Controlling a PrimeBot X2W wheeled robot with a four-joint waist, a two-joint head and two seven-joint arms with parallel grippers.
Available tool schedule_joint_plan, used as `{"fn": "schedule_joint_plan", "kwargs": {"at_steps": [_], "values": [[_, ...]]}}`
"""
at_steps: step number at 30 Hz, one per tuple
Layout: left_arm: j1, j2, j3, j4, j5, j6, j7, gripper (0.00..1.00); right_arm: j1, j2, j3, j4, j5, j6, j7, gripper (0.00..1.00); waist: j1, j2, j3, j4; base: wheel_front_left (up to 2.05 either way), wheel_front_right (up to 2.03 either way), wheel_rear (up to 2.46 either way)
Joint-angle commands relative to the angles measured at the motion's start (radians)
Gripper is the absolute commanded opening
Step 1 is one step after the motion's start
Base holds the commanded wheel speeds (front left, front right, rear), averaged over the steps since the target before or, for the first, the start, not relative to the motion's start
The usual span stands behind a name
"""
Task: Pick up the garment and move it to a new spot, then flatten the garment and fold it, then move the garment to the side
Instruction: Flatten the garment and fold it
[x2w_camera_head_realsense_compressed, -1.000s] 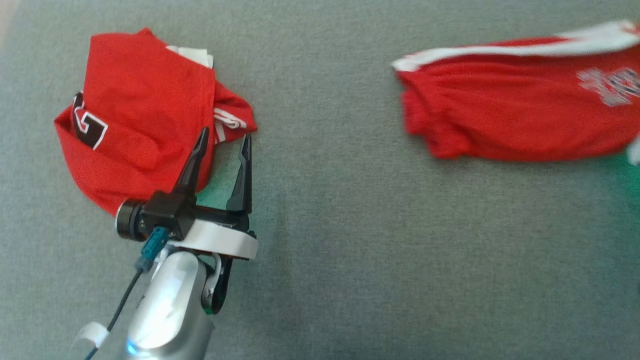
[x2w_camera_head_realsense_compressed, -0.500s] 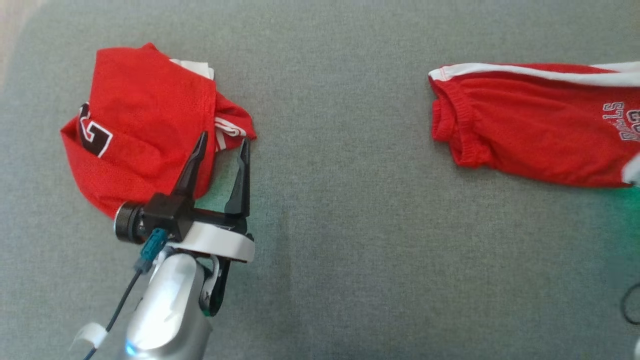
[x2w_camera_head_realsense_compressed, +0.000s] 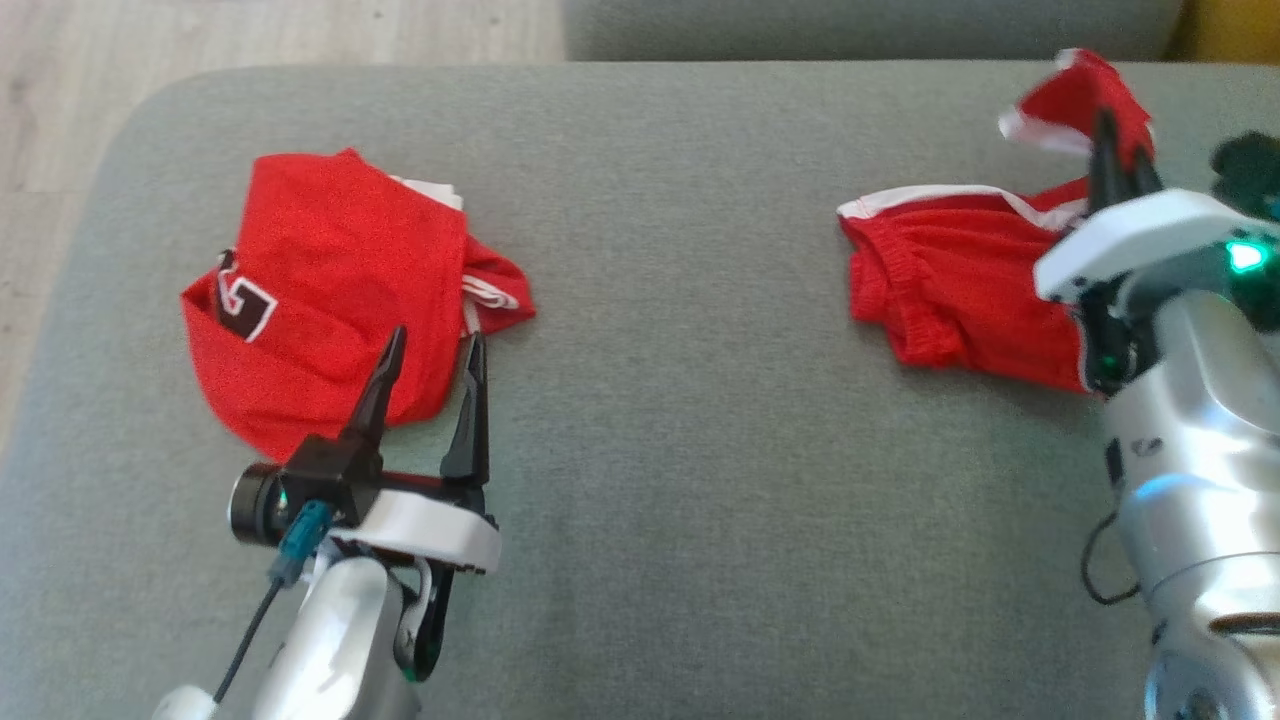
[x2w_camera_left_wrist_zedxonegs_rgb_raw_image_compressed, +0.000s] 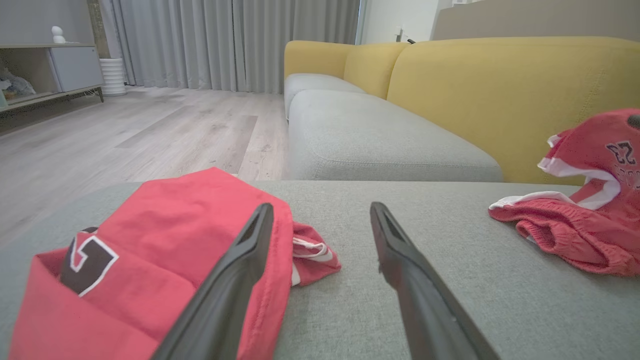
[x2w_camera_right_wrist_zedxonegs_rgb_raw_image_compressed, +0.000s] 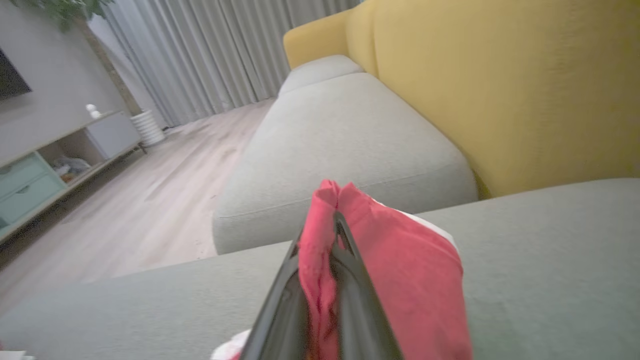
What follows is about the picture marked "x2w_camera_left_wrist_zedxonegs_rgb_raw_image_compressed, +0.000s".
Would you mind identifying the wide yellow sofa backrest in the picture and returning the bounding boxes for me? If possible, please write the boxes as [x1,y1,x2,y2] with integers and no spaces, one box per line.
[386,36,640,186]

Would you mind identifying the small grey sofa seat cushion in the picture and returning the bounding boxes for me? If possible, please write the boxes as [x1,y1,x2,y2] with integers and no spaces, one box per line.
[283,73,368,121]

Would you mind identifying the narrow yellow sofa backrest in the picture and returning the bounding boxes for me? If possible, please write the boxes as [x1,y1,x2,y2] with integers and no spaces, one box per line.
[342,42,409,100]

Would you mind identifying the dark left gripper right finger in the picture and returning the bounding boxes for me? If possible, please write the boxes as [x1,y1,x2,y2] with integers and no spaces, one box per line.
[370,201,501,360]

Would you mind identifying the red garment with wide white stripe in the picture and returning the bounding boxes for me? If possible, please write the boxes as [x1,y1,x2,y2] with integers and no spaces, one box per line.
[488,108,640,277]

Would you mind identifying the white ribbed pot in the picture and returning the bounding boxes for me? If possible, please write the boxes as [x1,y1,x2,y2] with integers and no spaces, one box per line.
[99,57,128,97]

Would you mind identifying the red garment with thin white stripes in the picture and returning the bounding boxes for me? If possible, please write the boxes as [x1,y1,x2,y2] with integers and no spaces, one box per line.
[9,167,342,360]

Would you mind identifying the medium grey sofa seat cushion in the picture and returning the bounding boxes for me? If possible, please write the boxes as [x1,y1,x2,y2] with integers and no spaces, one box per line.
[287,89,503,182]

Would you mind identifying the grey low cabinet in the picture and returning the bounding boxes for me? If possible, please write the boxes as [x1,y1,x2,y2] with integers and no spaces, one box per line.
[0,42,106,115]

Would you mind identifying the grey pleated curtain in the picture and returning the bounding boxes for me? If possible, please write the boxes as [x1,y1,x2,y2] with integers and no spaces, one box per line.
[100,0,362,95]

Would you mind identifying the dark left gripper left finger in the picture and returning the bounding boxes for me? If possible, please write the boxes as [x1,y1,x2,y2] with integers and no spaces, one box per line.
[152,202,275,360]

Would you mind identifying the soft toys on cabinet shelf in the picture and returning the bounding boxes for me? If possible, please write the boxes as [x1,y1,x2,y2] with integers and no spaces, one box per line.
[0,67,37,102]

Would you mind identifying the taupe upholstered panel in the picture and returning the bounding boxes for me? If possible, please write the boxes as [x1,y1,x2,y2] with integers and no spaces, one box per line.
[431,0,640,42]

